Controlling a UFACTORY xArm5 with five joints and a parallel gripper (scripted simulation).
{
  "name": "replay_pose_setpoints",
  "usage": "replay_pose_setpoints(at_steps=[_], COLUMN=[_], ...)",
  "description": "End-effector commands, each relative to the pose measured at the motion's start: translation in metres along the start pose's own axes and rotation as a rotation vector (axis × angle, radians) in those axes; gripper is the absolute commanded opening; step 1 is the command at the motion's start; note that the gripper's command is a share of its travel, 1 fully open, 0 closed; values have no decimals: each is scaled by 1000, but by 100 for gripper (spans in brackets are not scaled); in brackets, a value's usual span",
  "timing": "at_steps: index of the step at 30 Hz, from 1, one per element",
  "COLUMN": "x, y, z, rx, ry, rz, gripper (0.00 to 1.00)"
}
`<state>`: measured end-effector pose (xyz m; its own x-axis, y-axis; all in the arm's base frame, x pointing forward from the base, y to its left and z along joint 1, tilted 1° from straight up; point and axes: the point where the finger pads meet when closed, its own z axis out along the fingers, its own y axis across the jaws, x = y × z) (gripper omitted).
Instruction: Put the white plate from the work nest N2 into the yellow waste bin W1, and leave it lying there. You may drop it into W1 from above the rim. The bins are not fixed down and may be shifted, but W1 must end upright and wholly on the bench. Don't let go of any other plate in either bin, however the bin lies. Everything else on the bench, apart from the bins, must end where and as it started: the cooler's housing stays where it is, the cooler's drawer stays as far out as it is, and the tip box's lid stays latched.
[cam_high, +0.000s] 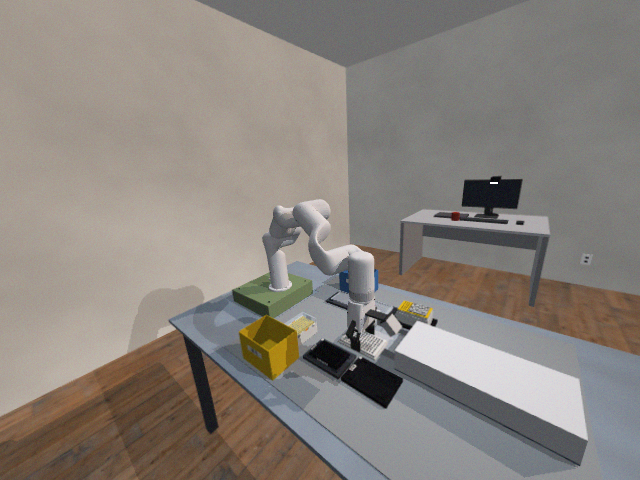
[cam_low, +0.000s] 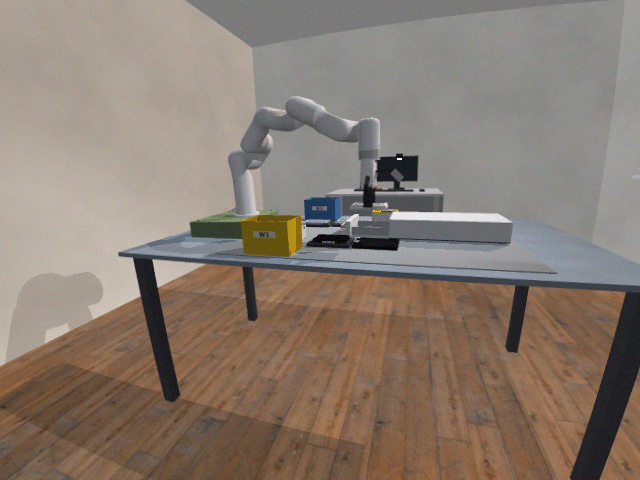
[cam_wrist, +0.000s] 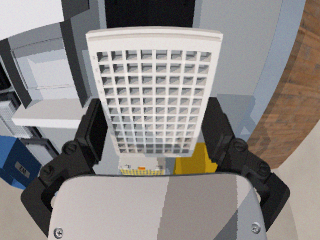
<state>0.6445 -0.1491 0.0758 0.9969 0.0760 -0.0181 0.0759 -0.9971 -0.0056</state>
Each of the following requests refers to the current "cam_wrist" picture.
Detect white multi-well plate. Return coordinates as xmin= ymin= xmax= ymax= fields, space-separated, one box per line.
xmin=86 ymin=26 xmax=223 ymax=157

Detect blue open-top bin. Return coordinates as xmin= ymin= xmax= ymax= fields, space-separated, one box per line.
xmin=0 ymin=136 xmax=41 ymax=190

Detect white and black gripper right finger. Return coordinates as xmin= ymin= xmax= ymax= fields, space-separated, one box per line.
xmin=201 ymin=97 xmax=290 ymax=232

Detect yellow waste bin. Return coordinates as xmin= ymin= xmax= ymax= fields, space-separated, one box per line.
xmin=173 ymin=143 xmax=218 ymax=174

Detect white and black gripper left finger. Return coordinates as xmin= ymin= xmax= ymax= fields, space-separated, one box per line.
xmin=20 ymin=98 xmax=108 ymax=238

